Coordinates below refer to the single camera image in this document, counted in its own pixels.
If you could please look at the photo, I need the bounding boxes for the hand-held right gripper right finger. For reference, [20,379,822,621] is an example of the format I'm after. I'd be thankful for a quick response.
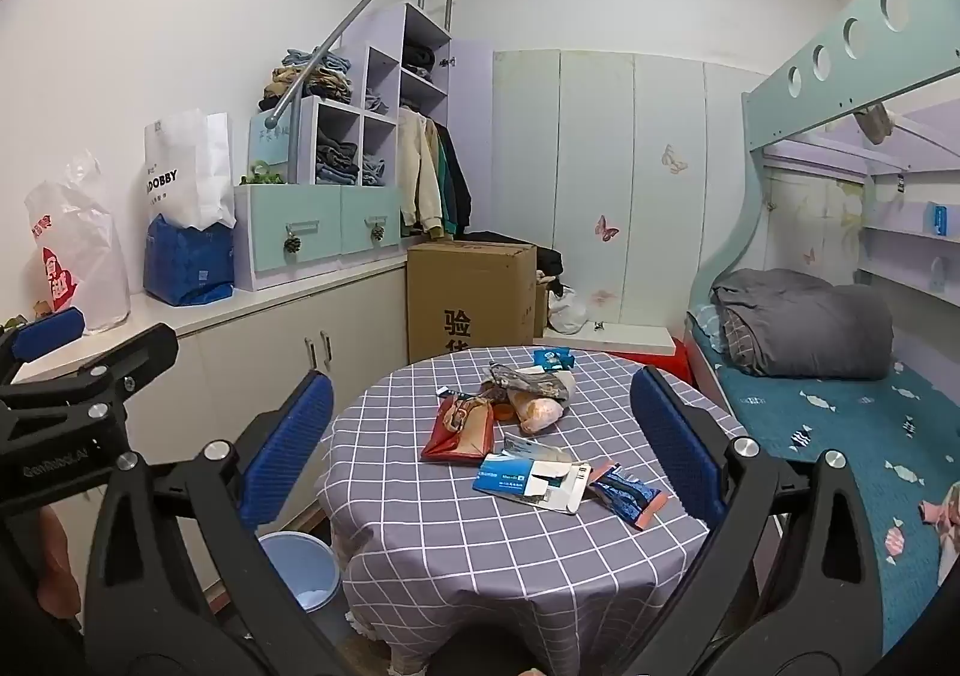
[622,366,886,676]

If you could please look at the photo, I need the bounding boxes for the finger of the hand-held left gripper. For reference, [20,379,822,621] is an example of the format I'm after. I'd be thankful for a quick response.
[0,323,179,426]
[0,307,86,377]

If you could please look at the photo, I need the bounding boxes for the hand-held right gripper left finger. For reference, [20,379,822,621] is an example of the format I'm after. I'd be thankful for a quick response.
[84,370,335,676]

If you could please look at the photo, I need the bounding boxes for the blue orange snack wrapper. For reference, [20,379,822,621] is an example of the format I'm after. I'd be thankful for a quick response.
[587,462,670,532]

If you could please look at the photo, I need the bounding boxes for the light blue plastic waste bin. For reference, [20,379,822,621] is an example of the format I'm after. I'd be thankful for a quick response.
[259,532,340,609]

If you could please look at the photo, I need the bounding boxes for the clear plastic wrapper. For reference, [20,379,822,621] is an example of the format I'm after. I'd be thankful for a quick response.
[501,432,572,467]

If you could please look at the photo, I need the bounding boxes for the red snack bag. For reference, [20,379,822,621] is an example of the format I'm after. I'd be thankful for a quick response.
[420,392,496,465]

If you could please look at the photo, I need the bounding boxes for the blue white carton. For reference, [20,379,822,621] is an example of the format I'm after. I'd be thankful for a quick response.
[472,451,593,516]

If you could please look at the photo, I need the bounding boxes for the person's left forearm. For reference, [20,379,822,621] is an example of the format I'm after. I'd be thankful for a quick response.
[37,503,82,621]

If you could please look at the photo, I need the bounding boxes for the white plastic bag red print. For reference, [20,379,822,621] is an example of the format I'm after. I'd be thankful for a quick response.
[24,151,132,334]

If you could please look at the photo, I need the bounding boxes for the low white cabinet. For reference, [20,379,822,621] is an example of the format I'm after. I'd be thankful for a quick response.
[11,252,410,542]

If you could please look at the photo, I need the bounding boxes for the white board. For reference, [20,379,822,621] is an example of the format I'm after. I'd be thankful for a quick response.
[544,323,676,354]

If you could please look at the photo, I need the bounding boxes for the blue woven bag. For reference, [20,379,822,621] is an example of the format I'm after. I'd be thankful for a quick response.
[144,215,235,308]

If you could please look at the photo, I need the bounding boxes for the teal candy print bedsheet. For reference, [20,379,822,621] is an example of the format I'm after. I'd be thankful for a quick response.
[688,305,960,656]

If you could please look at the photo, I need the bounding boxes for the small white plastic bag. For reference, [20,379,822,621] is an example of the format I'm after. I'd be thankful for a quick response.
[547,286,590,334]

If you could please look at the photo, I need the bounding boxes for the grey quilt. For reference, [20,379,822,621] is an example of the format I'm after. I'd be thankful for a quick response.
[711,269,895,379]

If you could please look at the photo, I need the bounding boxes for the wide teal drawer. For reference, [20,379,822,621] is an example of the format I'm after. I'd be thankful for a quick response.
[234,185,344,276]

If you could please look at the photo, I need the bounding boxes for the white paper shopping bag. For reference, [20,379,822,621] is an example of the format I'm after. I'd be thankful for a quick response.
[144,108,235,229]

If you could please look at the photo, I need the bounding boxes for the grey checked tablecloth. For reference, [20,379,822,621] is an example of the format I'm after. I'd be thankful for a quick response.
[315,346,758,676]

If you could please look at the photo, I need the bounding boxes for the pale green wardrobe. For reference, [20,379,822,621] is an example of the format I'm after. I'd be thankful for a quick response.
[491,50,766,347]

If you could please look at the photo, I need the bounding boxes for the black clothing pile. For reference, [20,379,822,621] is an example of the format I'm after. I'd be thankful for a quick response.
[536,247,565,295]

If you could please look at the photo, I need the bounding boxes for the large cardboard box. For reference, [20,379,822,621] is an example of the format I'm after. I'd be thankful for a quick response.
[406,241,538,363]

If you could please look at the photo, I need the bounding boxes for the green plant decoration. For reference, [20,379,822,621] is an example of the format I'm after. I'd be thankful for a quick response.
[240,158,290,186]

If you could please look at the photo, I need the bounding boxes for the narrow teal drawer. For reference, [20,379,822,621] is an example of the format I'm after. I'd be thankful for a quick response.
[340,185,402,257]

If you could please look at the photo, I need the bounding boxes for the teal paper sign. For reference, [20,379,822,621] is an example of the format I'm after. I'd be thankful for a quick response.
[249,110,301,167]

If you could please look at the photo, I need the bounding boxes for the pink cloth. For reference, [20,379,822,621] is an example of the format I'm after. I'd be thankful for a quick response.
[919,481,960,587]

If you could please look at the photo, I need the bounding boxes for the grey metal handrail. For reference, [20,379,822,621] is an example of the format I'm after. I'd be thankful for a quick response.
[266,0,458,186]

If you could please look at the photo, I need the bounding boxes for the tall stack of folded jeans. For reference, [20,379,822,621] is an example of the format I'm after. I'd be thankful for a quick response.
[315,130,362,186]

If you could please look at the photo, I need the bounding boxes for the dark green hanging jacket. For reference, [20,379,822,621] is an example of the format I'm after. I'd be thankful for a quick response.
[433,121,460,235]

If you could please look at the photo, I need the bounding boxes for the cream hanging jacket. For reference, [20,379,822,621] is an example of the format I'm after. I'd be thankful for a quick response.
[397,108,443,238]

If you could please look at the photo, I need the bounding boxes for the black hanging jacket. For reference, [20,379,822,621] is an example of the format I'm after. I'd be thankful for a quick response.
[442,125,473,235]

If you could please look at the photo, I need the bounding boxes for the folded khaki clothes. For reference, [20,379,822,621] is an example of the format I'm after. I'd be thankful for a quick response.
[270,67,353,103]

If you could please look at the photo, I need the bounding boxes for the folded denim clothes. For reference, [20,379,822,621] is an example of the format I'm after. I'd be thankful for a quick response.
[283,48,352,76]

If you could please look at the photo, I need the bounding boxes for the beige hanging cloth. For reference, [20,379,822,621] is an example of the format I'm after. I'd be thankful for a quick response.
[855,106,897,145]

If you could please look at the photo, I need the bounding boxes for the teal bunk bed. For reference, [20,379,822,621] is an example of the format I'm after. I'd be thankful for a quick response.
[686,0,960,656]

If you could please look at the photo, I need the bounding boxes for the lilac stair shelf cabinet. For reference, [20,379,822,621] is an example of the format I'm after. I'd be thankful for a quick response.
[234,1,496,293]

